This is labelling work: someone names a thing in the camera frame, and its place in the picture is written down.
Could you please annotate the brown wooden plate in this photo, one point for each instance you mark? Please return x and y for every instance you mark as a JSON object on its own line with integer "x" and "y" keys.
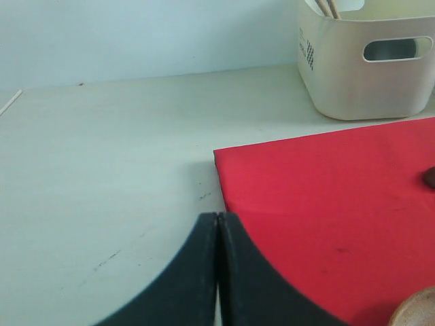
{"x": 416, "y": 310}

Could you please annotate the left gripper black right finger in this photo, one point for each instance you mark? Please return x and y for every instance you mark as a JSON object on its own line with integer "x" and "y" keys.
{"x": 251, "y": 291}

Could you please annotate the wooden chopstick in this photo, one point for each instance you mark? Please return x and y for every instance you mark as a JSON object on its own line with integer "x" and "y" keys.
{"x": 334, "y": 9}
{"x": 324, "y": 8}

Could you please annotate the red tablecloth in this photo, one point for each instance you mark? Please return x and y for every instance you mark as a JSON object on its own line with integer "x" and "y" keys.
{"x": 343, "y": 216}

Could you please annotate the stainless steel cup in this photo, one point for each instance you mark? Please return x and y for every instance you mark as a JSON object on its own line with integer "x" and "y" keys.
{"x": 393, "y": 49}

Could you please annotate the cream plastic storage bin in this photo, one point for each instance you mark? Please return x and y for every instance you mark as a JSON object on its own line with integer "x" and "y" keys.
{"x": 345, "y": 86}

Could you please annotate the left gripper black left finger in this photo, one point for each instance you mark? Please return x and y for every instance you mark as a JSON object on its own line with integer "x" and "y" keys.
{"x": 184, "y": 293}

